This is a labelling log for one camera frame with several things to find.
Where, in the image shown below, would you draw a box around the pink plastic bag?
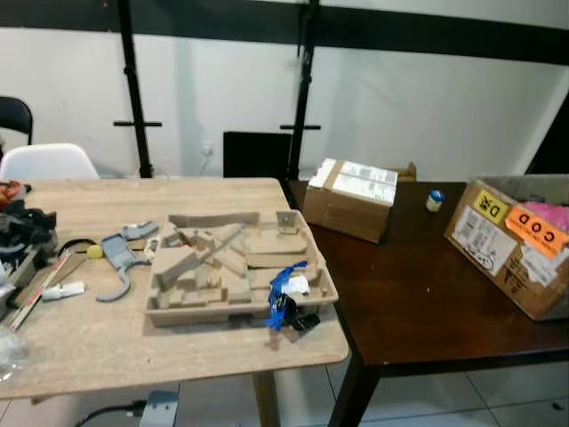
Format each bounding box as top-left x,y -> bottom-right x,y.
533,203 -> 569,234

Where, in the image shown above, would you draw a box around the large open cardboard box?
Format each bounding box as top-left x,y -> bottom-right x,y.
445,174 -> 569,321

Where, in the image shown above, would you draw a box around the dark brown wooden table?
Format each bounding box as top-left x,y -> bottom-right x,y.
286,181 -> 569,427

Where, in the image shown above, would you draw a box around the small cardboard box white label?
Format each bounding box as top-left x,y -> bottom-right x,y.
302,158 -> 418,245

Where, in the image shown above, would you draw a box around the small black clip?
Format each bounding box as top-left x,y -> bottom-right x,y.
292,311 -> 321,334

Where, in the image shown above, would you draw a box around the black stand pole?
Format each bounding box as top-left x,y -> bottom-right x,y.
280,0 -> 323,183
113,0 -> 163,179

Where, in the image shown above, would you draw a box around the blue plastic wrapper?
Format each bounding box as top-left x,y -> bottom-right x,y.
266,261 -> 309,332

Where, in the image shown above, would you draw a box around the black flat panel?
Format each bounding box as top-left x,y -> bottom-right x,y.
222,132 -> 293,181

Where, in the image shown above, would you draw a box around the moulded pulp packaging tray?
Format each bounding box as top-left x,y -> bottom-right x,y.
145,212 -> 340,327

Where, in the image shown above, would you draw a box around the small grey plastic piece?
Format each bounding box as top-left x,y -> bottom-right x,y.
120,222 -> 159,241

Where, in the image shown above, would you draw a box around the grey hooked plastic tool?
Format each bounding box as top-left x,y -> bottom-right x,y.
96,233 -> 152,303

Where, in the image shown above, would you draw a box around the light wooden table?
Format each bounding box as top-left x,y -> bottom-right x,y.
0,178 -> 350,427

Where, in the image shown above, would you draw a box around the white tube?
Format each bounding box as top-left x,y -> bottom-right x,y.
41,281 -> 86,302

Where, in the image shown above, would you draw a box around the white plastic chair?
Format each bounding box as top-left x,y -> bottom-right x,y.
0,143 -> 100,182

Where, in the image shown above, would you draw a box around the long wooden ruler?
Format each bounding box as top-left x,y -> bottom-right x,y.
7,249 -> 76,332

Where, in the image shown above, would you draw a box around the black clutter pile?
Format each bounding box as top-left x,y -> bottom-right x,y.
0,200 -> 59,268

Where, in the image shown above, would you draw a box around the orange red item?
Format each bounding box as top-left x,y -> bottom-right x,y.
0,181 -> 28,204

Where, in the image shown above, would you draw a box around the black chair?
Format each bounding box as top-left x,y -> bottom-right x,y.
0,96 -> 34,148

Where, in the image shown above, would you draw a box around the clear plastic bag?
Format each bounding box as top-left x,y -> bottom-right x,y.
0,327 -> 29,382

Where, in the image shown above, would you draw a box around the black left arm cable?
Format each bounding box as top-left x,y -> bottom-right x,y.
74,400 -> 148,427

